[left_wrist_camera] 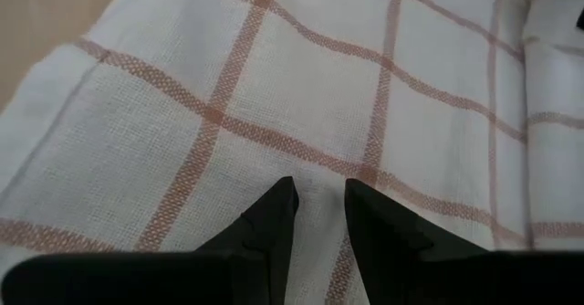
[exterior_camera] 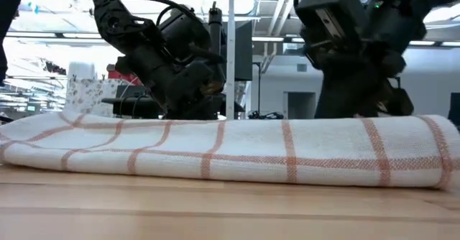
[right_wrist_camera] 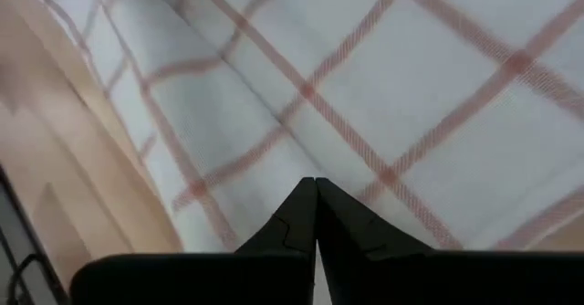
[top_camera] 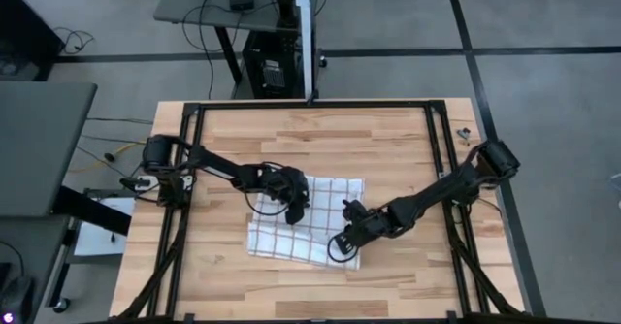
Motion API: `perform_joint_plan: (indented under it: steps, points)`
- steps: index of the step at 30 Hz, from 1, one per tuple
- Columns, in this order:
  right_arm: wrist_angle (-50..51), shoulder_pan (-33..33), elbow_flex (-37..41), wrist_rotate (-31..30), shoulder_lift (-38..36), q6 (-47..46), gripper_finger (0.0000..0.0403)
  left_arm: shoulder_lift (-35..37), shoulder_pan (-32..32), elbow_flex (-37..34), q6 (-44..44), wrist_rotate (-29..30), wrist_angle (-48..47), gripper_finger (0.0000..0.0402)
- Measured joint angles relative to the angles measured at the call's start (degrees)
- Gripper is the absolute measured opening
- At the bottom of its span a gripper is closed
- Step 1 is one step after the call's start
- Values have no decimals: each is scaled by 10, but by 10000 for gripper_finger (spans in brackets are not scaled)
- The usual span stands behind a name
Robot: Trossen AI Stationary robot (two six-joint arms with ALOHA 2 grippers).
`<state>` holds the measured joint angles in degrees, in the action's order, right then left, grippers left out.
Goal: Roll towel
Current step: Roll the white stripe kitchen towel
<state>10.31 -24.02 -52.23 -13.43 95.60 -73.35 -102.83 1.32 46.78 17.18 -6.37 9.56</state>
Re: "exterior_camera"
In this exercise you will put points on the grey wall vent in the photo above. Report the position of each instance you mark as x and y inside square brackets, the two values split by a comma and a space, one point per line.
[302, 68]

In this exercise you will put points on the white towel with red stripes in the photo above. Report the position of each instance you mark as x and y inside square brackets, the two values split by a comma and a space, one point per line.
[251, 143]

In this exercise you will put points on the background black robot arm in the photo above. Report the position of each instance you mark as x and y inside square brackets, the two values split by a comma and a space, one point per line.
[266, 116]

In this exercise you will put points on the black computer monitor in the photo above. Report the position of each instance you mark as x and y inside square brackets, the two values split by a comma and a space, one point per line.
[244, 53]

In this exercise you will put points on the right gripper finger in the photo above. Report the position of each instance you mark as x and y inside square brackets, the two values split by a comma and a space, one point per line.
[399, 103]
[348, 89]

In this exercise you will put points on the ceiling light strip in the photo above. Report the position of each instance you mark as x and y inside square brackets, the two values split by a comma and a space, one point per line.
[298, 40]
[424, 43]
[267, 39]
[54, 36]

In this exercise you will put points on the black monitor stand pole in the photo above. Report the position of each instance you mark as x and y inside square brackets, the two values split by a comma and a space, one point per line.
[215, 17]

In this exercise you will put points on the floral patterned cloth cover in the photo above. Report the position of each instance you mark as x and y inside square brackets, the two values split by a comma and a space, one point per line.
[86, 96]

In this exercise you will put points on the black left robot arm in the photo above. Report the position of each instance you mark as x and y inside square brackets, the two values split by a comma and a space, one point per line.
[108, 21]

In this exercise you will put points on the black chair back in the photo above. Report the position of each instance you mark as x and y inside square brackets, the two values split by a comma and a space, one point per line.
[455, 107]

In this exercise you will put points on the white vertical post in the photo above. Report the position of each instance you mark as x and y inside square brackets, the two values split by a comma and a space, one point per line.
[230, 53]

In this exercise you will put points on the red storage bin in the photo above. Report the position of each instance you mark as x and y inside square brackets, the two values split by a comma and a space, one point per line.
[118, 75]

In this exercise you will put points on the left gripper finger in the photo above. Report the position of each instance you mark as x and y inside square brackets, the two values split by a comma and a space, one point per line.
[190, 92]

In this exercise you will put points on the black left wrist camera housing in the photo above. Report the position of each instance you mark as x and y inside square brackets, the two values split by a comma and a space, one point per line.
[183, 31]

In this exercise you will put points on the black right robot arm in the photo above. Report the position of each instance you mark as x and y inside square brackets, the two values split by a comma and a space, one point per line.
[406, 10]

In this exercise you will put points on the black desk platform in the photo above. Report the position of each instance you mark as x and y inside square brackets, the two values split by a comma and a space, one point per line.
[136, 107]

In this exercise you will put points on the small dark laptop screen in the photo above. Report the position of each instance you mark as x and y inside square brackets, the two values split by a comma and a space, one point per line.
[129, 91]

